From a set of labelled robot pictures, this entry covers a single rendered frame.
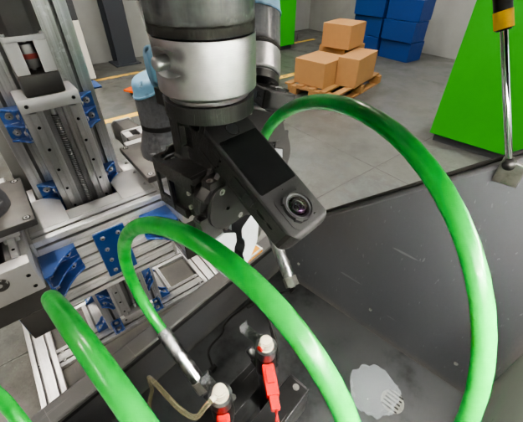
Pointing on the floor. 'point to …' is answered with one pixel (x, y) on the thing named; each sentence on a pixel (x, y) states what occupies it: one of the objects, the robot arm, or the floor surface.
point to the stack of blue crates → (395, 27)
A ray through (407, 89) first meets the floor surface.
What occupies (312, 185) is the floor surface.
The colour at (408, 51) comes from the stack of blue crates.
